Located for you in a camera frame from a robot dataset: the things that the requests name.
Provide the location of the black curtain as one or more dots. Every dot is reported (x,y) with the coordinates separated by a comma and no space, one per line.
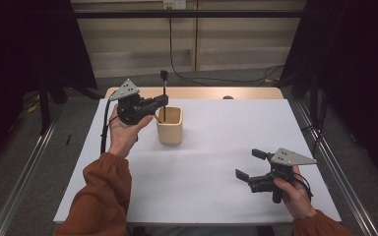
(357,65)
(19,49)

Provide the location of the aluminium floor rail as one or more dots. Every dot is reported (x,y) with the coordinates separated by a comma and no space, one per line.
(25,177)
(339,177)

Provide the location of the small dark round object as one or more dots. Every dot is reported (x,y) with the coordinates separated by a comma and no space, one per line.
(228,97)

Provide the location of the person's right hand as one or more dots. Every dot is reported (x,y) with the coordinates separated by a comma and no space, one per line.
(297,200)

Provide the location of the black horizontal metal bar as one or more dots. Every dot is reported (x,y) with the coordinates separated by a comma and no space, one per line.
(128,13)

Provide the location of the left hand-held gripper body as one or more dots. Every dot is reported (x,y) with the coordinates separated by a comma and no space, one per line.
(131,108)

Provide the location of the brown pencil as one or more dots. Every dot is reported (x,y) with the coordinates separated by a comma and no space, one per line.
(156,117)

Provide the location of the white table mat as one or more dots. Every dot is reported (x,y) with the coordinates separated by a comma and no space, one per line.
(210,183)

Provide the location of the person's left hand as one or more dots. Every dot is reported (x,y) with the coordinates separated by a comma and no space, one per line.
(123,137)

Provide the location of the black brush pen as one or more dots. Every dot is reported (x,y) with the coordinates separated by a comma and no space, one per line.
(164,85)

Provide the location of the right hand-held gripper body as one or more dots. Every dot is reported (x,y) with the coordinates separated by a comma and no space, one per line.
(288,159)

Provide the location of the black metal stand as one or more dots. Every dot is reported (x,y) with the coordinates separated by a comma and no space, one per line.
(45,111)

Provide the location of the white wall socket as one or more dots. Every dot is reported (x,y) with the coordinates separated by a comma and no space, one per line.
(177,4)

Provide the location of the cream square pen holder cup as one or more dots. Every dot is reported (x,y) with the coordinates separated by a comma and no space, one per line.
(170,134)

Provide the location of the small black stick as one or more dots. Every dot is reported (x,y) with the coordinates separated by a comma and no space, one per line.
(68,140)

